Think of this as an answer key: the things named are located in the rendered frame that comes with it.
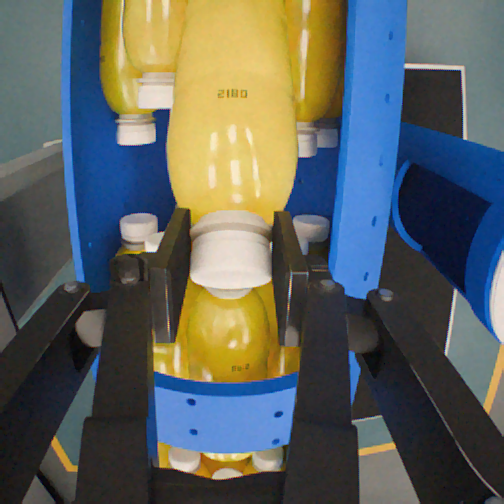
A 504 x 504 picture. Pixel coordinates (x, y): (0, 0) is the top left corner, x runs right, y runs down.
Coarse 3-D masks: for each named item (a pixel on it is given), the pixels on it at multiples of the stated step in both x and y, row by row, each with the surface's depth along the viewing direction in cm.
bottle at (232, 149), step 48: (192, 0) 23; (240, 0) 21; (192, 48) 21; (240, 48) 20; (288, 48) 23; (192, 96) 19; (240, 96) 19; (288, 96) 21; (192, 144) 19; (240, 144) 18; (288, 144) 20; (192, 192) 19; (240, 192) 18; (288, 192) 20; (192, 240) 20
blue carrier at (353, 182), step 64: (64, 0) 26; (384, 0) 21; (64, 64) 28; (384, 64) 23; (64, 128) 30; (384, 128) 25; (128, 192) 44; (320, 192) 46; (384, 192) 28; (192, 384) 29; (256, 384) 29; (192, 448) 30; (256, 448) 30
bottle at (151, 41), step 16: (128, 0) 26; (144, 0) 25; (160, 0) 25; (176, 0) 26; (128, 16) 26; (144, 16) 26; (160, 16) 26; (176, 16) 26; (128, 32) 27; (144, 32) 26; (160, 32) 26; (176, 32) 27; (128, 48) 28; (144, 48) 27; (160, 48) 27; (176, 48) 28; (144, 64) 28; (160, 64) 28; (176, 64) 29; (144, 80) 29; (160, 80) 29
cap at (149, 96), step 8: (144, 88) 30; (152, 88) 29; (160, 88) 29; (168, 88) 30; (144, 96) 30; (152, 96) 29; (160, 96) 30; (168, 96) 30; (144, 104) 30; (152, 104) 30; (160, 104) 30; (168, 104) 30
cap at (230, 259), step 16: (208, 240) 18; (224, 240) 18; (240, 240) 18; (256, 240) 19; (192, 256) 19; (208, 256) 18; (224, 256) 18; (240, 256) 18; (256, 256) 18; (192, 272) 19; (208, 272) 18; (224, 272) 18; (240, 272) 18; (256, 272) 18; (224, 288) 21; (240, 288) 21
